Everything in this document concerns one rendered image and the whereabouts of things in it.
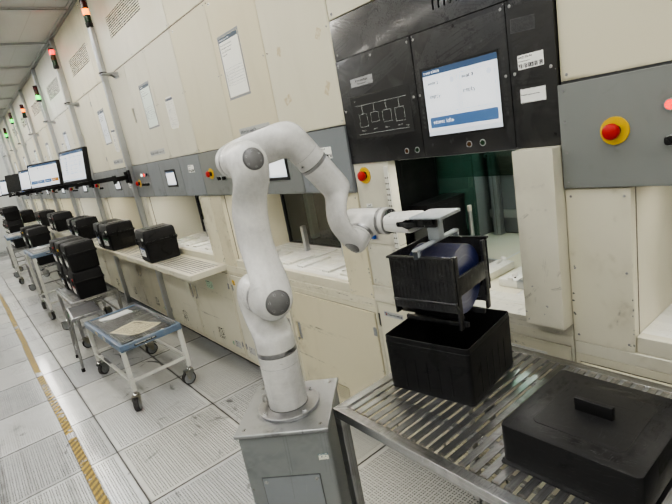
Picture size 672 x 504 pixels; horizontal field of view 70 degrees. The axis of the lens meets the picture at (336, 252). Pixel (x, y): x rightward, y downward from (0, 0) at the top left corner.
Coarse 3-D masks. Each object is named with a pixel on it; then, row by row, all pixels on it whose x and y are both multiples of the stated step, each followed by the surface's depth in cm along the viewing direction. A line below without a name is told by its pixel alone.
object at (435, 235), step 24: (432, 216) 133; (432, 240) 138; (456, 240) 147; (480, 240) 140; (408, 264) 136; (432, 264) 130; (456, 264) 128; (480, 264) 139; (408, 288) 138; (432, 288) 133; (456, 288) 129; (480, 288) 145; (432, 312) 139; (456, 312) 130; (480, 312) 143
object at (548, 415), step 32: (544, 384) 119; (576, 384) 116; (608, 384) 114; (512, 416) 109; (544, 416) 107; (576, 416) 105; (608, 416) 102; (640, 416) 101; (512, 448) 107; (544, 448) 100; (576, 448) 96; (608, 448) 94; (640, 448) 93; (544, 480) 102; (576, 480) 96; (608, 480) 91; (640, 480) 86
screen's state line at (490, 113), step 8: (464, 112) 152; (472, 112) 150; (480, 112) 147; (488, 112) 145; (496, 112) 143; (432, 120) 162; (440, 120) 160; (448, 120) 157; (456, 120) 155; (464, 120) 153; (472, 120) 150; (480, 120) 148
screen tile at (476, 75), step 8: (464, 72) 148; (472, 72) 146; (480, 72) 144; (464, 80) 148; (472, 80) 146; (480, 80) 144; (488, 80) 142; (488, 88) 143; (464, 96) 150; (472, 96) 148; (480, 96) 146; (488, 96) 144; (496, 96) 142; (464, 104) 151; (472, 104) 149; (480, 104) 147
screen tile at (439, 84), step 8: (432, 80) 157; (440, 80) 155; (448, 80) 153; (456, 80) 151; (432, 88) 158; (440, 88) 156; (448, 88) 154; (456, 88) 151; (456, 96) 152; (432, 104) 160; (440, 104) 158; (448, 104) 155; (456, 104) 153; (432, 112) 161; (440, 112) 159
